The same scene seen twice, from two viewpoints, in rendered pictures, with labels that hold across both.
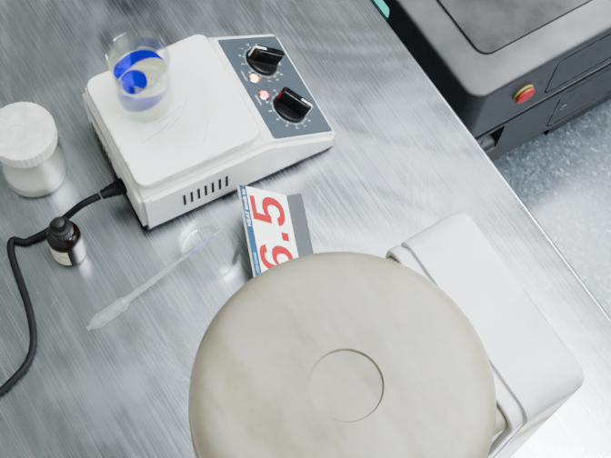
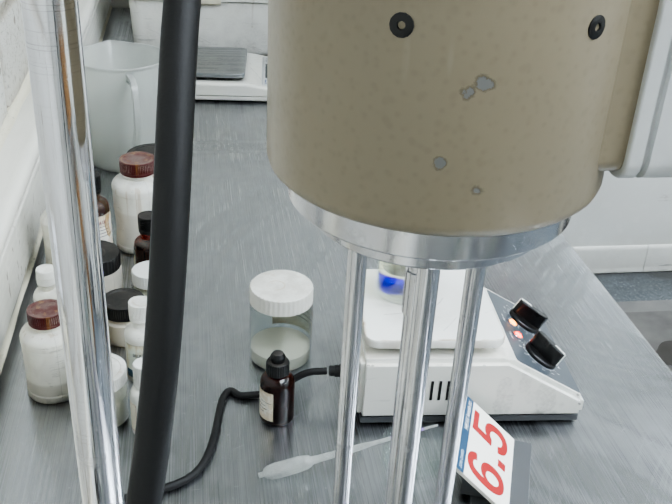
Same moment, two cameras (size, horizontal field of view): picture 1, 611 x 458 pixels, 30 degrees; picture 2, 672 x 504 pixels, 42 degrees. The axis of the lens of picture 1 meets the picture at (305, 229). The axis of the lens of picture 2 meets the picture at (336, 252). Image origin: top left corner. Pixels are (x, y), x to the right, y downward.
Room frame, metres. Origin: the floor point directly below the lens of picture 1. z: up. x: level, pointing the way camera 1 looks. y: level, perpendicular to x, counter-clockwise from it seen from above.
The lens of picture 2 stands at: (-0.13, -0.12, 1.25)
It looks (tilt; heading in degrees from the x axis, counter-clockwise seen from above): 29 degrees down; 29
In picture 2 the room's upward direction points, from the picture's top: 3 degrees clockwise
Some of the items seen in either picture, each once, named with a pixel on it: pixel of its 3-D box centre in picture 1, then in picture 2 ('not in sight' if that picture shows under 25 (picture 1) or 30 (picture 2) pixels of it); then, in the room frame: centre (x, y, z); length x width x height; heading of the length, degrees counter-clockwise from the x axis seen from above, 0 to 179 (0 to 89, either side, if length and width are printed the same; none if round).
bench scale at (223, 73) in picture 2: not in sight; (217, 73); (1.07, 0.80, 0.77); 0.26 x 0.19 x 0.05; 124
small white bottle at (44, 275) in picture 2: not in sight; (49, 301); (0.36, 0.46, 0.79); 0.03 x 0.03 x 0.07
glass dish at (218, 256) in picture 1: (208, 247); (415, 449); (0.39, 0.08, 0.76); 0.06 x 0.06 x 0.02
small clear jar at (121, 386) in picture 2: not in sight; (101, 392); (0.29, 0.33, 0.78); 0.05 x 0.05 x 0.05
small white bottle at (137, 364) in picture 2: not in sight; (145, 397); (0.30, 0.29, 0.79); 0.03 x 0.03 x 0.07
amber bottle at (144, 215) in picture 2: not in sight; (150, 250); (0.48, 0.45, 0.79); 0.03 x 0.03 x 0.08
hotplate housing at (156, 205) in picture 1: (201, 122); (448, 346); (0.50, 0.11, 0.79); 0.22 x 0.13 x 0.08; 125
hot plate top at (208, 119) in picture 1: (173, 109); (425, 306); (0.49, 0.13, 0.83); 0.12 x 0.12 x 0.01; 35
